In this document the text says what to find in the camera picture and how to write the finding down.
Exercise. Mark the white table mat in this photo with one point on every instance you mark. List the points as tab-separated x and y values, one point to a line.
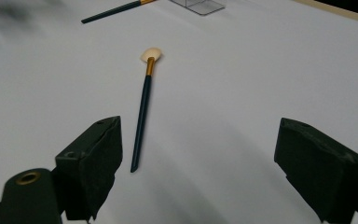
230	77

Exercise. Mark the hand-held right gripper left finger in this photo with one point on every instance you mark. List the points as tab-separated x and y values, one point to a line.
94	161

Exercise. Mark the clear acrylic organizer box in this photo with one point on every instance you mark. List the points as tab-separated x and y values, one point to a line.
203	7

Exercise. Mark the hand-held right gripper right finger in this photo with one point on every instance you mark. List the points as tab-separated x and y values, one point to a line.
320	168

